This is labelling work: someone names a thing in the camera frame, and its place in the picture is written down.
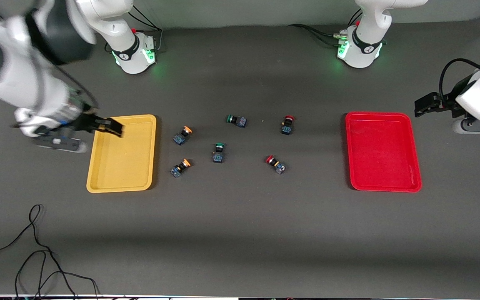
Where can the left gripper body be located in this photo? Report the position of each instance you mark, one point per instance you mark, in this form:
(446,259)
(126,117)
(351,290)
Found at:
(451,103)

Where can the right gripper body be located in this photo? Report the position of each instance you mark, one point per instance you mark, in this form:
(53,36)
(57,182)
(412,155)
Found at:
(86,123)

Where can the yellow push button switch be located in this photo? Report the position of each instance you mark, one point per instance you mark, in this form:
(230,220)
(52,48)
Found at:
(180,167)
(181,135)

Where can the red push button switch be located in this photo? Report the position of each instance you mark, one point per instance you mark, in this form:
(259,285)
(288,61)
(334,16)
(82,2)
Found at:
(275,164)
(287,125)

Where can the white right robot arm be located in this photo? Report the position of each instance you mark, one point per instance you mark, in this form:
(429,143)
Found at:
(19,75)

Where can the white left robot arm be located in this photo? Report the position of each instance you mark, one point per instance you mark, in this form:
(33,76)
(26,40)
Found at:
(365,41)

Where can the yellow plastic tray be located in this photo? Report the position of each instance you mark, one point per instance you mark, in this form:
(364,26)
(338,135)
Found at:
(127,166)

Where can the red plastic tray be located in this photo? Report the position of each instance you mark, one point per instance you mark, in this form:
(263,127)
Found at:
(381,154)

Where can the green push button switch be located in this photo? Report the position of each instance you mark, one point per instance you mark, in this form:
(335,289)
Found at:
(218,152)
(236,121)

